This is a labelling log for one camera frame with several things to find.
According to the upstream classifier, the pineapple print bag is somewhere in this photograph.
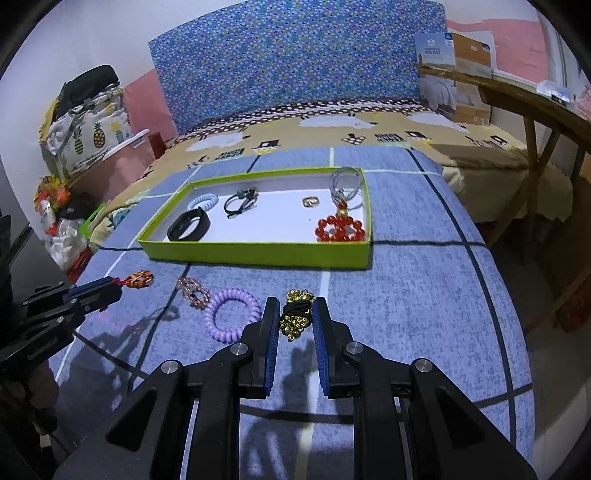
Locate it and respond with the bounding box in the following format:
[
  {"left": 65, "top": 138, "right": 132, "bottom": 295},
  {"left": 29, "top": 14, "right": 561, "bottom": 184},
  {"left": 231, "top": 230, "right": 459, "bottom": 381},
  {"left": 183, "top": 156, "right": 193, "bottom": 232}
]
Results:
[{"left": 41, "top": 89, "right": 135, "bottom": 179}]

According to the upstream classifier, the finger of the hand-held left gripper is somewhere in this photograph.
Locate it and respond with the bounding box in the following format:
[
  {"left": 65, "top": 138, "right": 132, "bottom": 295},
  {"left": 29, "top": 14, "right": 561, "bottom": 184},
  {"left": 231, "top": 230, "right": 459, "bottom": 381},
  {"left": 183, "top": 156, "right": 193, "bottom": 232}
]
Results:
[
  {"left": 25, "top": 281, "right": 124, "bottom": 340},
  {"left": 20, "top": 277, "right": 114, "bottom": 308}
]

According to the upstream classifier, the person's left hand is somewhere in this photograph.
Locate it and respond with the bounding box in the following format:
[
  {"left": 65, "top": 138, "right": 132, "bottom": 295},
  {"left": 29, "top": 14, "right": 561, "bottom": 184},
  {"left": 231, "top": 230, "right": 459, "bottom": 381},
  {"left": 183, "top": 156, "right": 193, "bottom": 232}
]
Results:
[{"left": 13, "top": 366, "right": 62, "bottom": 435}]

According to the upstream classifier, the blue checked blanket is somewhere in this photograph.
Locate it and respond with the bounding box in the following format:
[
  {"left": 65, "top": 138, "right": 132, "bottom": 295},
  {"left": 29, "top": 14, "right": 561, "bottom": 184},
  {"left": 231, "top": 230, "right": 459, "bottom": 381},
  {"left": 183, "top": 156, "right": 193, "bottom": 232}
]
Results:
[{"left": 48, "top": 146, "right": 537, "bottom": 480}]

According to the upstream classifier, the pink cabinet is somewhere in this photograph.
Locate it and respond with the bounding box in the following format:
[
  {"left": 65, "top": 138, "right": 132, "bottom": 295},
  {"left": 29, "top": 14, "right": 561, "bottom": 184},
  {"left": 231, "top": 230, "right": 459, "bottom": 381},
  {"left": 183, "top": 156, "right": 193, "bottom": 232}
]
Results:
[{"left": 68, "top": 133, "right": 168, "bottom": 209}]

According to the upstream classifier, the blue floral headboard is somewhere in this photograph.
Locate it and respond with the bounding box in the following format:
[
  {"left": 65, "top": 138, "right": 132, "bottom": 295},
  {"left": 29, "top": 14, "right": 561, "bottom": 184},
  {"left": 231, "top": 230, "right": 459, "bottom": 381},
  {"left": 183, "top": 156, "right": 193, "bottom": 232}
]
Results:
[{"left": 148, "top": 0, "right": 447, "bottom": 136}]

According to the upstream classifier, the orange decoration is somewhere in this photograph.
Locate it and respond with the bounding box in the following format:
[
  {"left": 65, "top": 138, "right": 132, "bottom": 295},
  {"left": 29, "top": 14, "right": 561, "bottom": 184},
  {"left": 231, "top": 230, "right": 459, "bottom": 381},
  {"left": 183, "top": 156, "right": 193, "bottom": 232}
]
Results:
[{"left": 33, "top": 177, "right": 71, "bottom": 216}]

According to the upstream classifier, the pink bead bracelet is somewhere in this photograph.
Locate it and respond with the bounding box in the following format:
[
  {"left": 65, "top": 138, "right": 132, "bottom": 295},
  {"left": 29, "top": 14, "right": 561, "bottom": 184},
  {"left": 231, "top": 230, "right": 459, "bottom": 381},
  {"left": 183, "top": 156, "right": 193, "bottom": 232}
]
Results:
[{"left": 176, "top": 276, "right": 211, "bottom": 313}]

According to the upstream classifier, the white plastic bag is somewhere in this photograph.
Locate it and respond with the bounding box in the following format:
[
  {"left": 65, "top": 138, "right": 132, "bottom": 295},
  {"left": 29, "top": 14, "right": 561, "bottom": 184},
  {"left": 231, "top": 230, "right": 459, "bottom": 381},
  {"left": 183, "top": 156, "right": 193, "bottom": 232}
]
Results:
[{"left": 45, "top": 219, "right": 92, "bottom": 269}]

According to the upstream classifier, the red bead keychain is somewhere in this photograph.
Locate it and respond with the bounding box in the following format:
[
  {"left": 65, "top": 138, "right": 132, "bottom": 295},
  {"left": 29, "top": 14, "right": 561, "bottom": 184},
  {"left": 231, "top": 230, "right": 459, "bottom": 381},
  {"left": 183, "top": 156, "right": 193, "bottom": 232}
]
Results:
[{"left": 314, "top": 167, "right": 367, "bottom": 243}]

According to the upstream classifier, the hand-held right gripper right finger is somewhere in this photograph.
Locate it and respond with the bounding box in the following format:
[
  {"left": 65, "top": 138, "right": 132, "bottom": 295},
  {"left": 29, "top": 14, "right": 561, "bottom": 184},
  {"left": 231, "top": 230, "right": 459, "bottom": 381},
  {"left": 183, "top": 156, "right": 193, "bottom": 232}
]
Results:
[{"left": 312, "top": 298, "right": 539, "bottom": 480}]

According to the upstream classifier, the black bag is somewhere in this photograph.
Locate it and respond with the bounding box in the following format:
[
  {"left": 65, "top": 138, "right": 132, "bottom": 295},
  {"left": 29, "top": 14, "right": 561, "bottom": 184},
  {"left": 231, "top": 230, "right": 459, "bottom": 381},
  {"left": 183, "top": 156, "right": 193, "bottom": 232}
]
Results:
[{"left": 57, "top": 65, "right": 122, "bottom": 110}]

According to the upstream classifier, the black hair tie teal bead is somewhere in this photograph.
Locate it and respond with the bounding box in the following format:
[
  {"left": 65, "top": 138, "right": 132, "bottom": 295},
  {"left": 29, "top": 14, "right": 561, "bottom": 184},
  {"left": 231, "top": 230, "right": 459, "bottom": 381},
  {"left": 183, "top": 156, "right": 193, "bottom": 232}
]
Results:
[{"left": 223, "top": 186, "right": 260, "bottom": 219}]

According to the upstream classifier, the purple spiral hair tie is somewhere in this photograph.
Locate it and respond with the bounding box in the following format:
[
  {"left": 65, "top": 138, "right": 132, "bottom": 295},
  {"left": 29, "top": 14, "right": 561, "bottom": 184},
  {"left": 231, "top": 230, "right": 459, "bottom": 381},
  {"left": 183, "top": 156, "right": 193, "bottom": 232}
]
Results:
[{"left": 204, "top": 288, "right": 262, "bottom": 343}]

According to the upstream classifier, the gold bell hair tie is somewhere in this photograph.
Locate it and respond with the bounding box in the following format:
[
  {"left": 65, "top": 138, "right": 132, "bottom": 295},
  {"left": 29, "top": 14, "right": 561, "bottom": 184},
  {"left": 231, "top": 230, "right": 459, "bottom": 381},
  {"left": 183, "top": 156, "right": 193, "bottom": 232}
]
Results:
[{"left": 279, "top": 289, "right": 316, "bottom": 343}]

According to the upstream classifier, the yellow printed bedsheet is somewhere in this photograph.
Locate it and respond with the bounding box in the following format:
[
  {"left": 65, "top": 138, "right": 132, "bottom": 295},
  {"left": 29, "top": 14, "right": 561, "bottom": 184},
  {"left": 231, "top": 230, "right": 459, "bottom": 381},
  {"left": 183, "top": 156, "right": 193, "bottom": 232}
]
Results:
[{"left": 89, "top": 108, "right": 574, "bottom": 251}]

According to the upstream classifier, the green paper bag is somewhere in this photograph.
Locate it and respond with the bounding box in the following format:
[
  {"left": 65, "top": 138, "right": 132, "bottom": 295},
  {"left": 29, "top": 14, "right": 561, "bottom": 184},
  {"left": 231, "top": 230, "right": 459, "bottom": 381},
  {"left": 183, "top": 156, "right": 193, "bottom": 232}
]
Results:
[{"left": 78, "top": 202, "right": 108, "bottom": 237}]

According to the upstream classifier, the red gold woven bracelet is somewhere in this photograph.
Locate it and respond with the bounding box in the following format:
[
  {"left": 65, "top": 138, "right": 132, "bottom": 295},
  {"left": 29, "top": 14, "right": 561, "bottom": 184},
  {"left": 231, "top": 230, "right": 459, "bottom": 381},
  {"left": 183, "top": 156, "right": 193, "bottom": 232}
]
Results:
[{"left": 113, "top": 270, "right": 154, "bottom": 291}]

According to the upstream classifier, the red gift bag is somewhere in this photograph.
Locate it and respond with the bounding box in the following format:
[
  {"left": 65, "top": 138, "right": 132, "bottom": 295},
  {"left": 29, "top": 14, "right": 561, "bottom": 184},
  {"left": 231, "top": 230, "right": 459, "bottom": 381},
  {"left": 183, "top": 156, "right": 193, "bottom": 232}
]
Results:
[{"left": 65, "top": 249, "right": 95, "bottom": 283}]

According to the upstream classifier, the green shallow box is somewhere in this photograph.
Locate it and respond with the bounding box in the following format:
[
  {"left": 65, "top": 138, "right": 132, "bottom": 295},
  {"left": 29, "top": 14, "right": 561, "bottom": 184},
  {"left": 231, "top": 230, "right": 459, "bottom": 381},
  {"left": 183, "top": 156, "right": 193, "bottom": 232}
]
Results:
[{"left": 138, "top": 167, "right": 373, "bottom": 270}]

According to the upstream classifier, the black wristband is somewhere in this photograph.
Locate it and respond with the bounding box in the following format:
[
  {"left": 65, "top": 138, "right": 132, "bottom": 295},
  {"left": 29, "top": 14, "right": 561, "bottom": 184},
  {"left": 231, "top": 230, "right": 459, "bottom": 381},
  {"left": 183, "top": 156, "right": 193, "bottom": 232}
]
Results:
[{"left": 167, "top": 208, "right": 212, "bottom": 242}]

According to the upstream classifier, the wooden table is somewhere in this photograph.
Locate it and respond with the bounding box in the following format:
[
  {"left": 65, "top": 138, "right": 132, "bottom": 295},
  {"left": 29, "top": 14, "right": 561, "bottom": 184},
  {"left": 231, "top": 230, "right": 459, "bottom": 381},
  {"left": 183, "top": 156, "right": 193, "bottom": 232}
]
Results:
[{"left": 417, "top": 65, "right": 591, "bottom": 334}]

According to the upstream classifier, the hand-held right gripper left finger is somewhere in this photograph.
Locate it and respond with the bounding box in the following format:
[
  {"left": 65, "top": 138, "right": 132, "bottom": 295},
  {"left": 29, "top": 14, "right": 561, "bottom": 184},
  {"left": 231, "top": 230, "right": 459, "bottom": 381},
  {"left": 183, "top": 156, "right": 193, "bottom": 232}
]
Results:
[{"left": 53, "top": 296, "right": 282, "bottom": 480}]

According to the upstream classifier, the small clear packet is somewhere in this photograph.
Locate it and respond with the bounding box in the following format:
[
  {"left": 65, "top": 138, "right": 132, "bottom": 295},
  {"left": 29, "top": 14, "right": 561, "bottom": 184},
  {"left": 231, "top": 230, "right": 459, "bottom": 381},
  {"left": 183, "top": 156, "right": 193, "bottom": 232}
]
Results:
[{"left": 537, "top": 80, "right": 574, "bottom": 105}]

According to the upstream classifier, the printed cardboard quilt box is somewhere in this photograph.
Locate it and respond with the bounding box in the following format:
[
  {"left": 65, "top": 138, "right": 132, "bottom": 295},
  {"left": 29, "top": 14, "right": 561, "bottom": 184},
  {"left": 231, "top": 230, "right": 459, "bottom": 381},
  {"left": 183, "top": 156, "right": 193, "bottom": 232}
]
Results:
[{"left": 414, "top": 31, "right": 494, "bottom": 127}]

